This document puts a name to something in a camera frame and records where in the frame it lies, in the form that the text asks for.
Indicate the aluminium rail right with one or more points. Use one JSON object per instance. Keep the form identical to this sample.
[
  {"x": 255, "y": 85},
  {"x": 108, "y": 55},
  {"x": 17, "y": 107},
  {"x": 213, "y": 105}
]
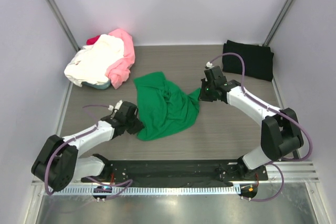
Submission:
[{"x": 292, "y": 172}]

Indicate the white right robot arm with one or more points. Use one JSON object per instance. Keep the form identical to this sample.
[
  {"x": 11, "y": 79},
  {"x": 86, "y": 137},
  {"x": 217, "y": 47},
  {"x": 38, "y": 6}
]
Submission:
[{"x": 280, "y": 132}]

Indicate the light blue t-shirt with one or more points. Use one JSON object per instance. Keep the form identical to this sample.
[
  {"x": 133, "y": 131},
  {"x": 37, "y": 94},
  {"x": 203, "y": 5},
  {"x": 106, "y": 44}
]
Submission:
[{"x": 98, "y": 86}]

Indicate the pink t-shirt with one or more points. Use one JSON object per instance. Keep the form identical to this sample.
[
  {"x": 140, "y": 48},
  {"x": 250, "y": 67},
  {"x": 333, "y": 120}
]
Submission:
[{"x": 119, "y": 72}]

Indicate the aluminium frame post right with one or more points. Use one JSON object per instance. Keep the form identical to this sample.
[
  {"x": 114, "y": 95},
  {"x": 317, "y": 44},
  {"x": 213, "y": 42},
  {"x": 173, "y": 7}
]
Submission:
[{"x": 278, "y": 21}]

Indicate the green t-shirt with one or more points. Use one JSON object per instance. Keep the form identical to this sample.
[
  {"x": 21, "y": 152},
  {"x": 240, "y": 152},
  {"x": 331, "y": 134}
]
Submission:
[{"x": 164, "y": 108}]

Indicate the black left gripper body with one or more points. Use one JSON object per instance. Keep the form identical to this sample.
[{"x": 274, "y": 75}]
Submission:
[{"x": 134, "y": 117}]

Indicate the white t-shirt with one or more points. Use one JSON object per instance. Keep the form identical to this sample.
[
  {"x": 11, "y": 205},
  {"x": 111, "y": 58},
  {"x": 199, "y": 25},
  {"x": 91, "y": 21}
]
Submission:
[{"x": 91, "y": 62}]

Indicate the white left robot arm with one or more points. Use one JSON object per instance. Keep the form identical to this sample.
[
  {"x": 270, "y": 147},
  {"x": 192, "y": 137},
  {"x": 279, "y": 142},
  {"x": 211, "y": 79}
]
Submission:
[{"x": 60, "y": 160}]

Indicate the aluminium frame post left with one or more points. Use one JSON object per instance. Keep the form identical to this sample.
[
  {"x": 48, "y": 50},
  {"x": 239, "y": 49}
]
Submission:
[{"x": 62, "y": 22}]

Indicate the aluminium frame post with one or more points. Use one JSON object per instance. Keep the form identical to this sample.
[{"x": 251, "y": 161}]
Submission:
[
  {"x": 62, "y": 22},
  {"x": 278, "y": 21}
]

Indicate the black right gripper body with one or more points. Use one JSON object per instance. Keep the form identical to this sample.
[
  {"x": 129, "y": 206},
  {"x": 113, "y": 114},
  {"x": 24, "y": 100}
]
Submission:
[{"x": 213, "y": 86}]

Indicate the slotted cable duct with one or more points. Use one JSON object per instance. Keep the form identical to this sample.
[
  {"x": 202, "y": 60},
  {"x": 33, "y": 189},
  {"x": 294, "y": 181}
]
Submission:
[{"x": 96, "y": 190}]

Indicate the red t-shirt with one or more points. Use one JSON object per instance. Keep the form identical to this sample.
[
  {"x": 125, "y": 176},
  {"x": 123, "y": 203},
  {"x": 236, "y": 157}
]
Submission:
[{"x": 92, "y": 41}]

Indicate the folded black t-shirt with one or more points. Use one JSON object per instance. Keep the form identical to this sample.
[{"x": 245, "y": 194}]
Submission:
[{"x": 258, "y": 60}]

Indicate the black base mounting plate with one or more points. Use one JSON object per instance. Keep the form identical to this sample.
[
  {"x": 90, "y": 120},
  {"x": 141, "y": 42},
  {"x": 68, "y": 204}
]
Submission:
[{"x": 222, "y": 170}]

